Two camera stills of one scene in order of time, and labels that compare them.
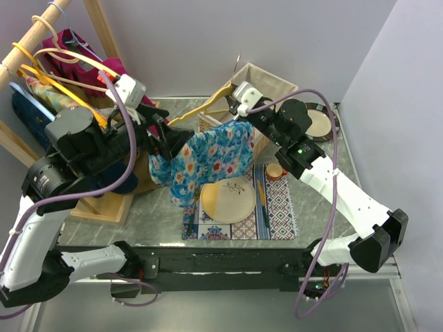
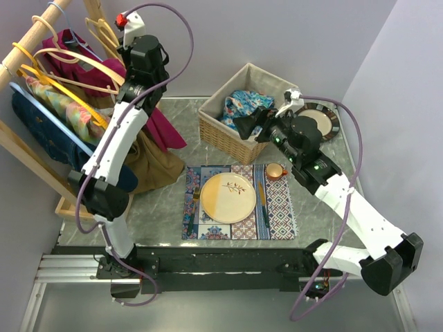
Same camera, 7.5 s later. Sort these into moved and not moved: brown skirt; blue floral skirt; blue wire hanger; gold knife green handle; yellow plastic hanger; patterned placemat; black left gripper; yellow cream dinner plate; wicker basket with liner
Moved: blue floral skirt; black left gripper; yellow plastic hanger
Not moved: yellow cream dinner plate; brown skirt; patterned placemat; wicker basket with liner; gold knife green handle; blue wire hanger
